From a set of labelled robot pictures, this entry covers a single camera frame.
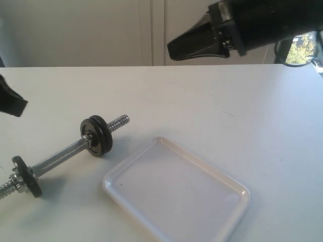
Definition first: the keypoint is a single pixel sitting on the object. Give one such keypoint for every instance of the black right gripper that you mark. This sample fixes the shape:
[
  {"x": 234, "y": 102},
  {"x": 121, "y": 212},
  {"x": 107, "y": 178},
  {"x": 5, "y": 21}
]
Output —
[{"x": 245, "y": 25}]

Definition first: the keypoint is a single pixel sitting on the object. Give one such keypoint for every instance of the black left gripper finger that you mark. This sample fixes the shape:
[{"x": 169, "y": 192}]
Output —
[{"x": 12, "y": 103}]

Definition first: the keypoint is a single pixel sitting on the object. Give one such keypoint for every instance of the black weight plate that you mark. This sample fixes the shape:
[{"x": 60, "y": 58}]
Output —
[
  {"x": 27, "y": 176},
  {"x": 93, "y": 133},
  {"x": 106, "y": 132}
]

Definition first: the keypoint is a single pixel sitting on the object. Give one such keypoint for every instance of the chrome spinlock collar nut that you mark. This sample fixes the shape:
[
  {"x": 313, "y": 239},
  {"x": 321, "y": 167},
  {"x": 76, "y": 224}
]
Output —
[{"x": 18, "y": 184}]

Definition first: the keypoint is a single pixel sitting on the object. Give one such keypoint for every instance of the dark window frame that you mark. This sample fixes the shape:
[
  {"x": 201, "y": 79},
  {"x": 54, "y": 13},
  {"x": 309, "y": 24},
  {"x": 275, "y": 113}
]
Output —
[{"x": 281, "y": 50}]

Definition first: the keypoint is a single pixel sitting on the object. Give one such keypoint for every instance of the chrome dumbbell bar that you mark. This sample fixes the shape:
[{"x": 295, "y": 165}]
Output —
[{"x": 58, "y": 158}]

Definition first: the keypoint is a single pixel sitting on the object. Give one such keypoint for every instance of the white plastic tray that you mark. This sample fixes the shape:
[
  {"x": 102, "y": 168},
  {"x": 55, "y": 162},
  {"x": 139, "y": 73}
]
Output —
[{"x": 176, "y": 195}]

